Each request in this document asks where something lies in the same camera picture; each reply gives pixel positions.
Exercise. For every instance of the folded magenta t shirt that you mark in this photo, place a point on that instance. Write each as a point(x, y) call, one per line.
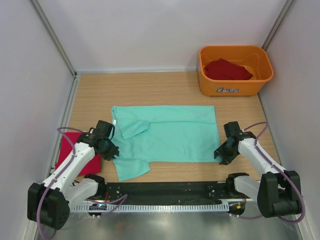
point(92, 167)

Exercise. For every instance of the aluminium corner post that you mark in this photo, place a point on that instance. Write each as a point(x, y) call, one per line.
point(283, 14)
point(52, 35)

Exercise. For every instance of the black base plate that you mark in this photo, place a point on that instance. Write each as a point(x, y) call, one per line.
point(170, 193)

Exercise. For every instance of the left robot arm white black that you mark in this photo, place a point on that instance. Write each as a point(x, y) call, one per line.
point(50, 202)

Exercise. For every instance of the orange plastic bin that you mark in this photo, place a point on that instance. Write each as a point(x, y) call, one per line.
point(253, 58)

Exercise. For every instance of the teal t shirt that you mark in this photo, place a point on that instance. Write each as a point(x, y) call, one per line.
point(163, 133)

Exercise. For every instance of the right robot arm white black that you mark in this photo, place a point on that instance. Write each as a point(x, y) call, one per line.
point(263, 163)

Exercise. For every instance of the right aluminium corner post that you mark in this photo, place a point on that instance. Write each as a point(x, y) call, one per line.
point(283, 14)

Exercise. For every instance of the white slotted cable duct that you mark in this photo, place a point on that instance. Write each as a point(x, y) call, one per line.
point(87, 207)

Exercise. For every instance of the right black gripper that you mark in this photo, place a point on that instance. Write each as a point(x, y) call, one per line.
point(226, 159)

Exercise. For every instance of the dark red t shirt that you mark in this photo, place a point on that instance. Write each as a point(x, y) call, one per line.
point(225, 70)

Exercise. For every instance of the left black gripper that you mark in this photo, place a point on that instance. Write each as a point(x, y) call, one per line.
point(114, 150)

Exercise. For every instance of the left aluminium corner post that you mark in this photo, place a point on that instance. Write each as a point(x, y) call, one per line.
point(52, 35)

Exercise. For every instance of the aluminium frame rail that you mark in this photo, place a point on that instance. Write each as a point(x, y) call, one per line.
point(275, 188)

